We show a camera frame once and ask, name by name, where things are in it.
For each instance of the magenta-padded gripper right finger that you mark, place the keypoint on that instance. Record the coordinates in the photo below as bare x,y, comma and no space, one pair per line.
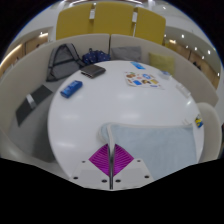
121,161

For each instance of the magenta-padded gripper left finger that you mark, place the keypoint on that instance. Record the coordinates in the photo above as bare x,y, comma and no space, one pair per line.
101,161

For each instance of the light blue towel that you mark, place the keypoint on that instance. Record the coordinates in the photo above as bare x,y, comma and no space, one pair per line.
160,146

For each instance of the small blue box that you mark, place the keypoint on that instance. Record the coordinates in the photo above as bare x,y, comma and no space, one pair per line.
71,89

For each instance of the colourful sticker sheet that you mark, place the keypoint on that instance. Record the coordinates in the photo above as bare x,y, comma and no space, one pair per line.
143,80

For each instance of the yellow blue toy figure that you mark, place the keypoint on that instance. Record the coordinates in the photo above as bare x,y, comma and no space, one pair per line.
199,121

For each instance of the black laptop sleeve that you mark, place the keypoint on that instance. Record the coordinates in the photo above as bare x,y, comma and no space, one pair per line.
33,105

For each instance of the dark flat wallet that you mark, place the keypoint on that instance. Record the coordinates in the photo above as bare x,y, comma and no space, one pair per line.
93,71

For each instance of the small clear blue packet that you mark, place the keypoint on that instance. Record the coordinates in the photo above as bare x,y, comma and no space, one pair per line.
165,74

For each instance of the dark blue bag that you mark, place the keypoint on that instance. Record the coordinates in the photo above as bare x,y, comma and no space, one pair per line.
96,56

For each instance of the grey black backpack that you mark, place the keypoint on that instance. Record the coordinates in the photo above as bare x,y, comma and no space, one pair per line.
63,63

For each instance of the yellow-green cushion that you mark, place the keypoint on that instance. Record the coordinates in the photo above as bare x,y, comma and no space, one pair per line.
162,63

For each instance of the grey cushion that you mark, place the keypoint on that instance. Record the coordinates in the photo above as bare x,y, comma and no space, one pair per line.
126,54

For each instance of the curved beige sofa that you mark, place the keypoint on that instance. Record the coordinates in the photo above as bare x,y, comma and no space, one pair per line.
20,86

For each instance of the yellow partition panel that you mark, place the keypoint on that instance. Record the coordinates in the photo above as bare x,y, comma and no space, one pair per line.
113,18
150,26
73,21

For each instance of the recessed ceiling spotlights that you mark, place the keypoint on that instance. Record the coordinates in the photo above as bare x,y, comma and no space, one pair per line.
182,35

